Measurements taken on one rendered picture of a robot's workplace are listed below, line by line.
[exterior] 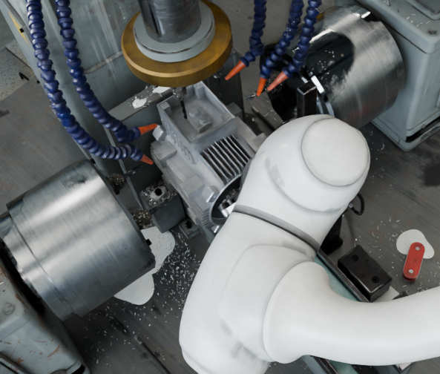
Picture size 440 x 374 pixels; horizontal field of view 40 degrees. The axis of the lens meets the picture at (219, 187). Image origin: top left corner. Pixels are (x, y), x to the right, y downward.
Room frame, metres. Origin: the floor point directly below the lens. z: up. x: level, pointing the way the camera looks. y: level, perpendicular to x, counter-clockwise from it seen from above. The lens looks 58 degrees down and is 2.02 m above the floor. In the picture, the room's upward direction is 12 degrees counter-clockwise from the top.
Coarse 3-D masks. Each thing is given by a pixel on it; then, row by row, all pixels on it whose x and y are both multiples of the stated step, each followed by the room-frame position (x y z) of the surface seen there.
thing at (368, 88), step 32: (320, 32) 0.84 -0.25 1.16; (352, 32) 0.83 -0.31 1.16; (384, 32) 0.83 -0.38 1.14; (288, 64) 0.80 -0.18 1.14; (320, 64) 0.77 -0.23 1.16; (352, 64) 0.76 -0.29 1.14; (384, 64) 0.77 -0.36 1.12; (288, 96) 0.80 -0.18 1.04; (320, 96) 0.72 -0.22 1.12; (352, 96) 0.72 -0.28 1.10; (384, 96) 0.74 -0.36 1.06
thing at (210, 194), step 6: (162, 126) 0.75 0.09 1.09; (156, 132) 0.75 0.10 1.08; (162, 132) 0.74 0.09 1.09; (156, 138) 0.74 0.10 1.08; (162, 138) 0.74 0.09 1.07; (210, 186) 0.59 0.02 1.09; (204, 192) 0.59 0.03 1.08; (210, 192) 0.58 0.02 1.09; (216, 192) 0.58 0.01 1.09; (204, 198) 0.58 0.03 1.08; (210, 198) 0.57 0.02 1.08; (216, 198) 0.58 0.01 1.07; (216, 228) 0.57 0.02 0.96
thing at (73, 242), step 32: (32, 192) 0.62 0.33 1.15; (64, 192) 0.59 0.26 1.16; (96, 192) 0.58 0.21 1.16; (0, 224) 0.57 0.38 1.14; (32, 224) 0.54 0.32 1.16; (64, 224) 0.53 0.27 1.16; (96, 224) 0.53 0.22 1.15; (128, 224) 0.53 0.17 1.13; (32, 256) 0.49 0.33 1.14; (64, 256) 0.48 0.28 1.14; (96, 256) 0.48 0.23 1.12; (128, 256) 0.49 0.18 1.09; (32, 288) 0.48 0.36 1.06; (64, 288) 0.44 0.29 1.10; (96, 288) 0.45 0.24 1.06; (64, 320) 0.43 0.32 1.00
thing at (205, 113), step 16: (192, 96) 0.79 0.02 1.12; (208, 96) 0.77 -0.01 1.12; (160, 112) 0.75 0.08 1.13; (176, 112) 0.76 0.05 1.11; (192, 112) 0.73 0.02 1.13; (208, 112) 0.74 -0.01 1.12; (224, 112) 0.72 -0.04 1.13; (176, 128) 0.70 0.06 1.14; (192, 128) 0.71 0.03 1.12; (208, 128) 0.70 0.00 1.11; (224, 128) 0.68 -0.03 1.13; (192, 144) 0.65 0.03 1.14; (208, 144) 0.67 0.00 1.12; (192, 160) 0.66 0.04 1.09
